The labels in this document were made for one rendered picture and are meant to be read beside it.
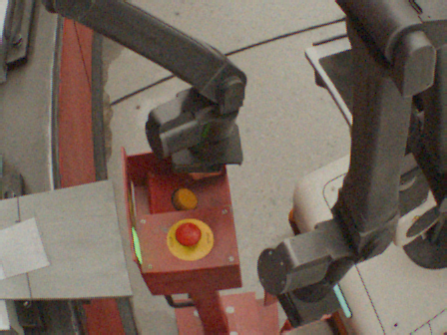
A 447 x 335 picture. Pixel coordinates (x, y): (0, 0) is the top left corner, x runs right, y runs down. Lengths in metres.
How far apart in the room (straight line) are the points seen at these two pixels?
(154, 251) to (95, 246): 0.24
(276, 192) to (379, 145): 1.57
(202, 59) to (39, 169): 0.39
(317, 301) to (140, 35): 0.40
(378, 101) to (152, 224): 0.81
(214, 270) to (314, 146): 1.01
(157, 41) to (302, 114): 1.34
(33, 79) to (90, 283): 0.50
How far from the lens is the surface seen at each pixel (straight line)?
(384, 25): 0.59
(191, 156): 1.35
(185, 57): 1.16
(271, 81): 2.48
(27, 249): 1.22
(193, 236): 1.39
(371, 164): 0.78
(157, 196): 1.50
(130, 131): 2.44
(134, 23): 1.08
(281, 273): 0.93
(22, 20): 1.62
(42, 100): 1.50
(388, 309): 1.90
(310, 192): 2.00
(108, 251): 1.19
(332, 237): 0.95
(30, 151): 1.45
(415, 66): 0.60
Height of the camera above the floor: 2.08
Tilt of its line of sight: 62 degrees down
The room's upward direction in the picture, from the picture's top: 9 degrees counter-clockwise
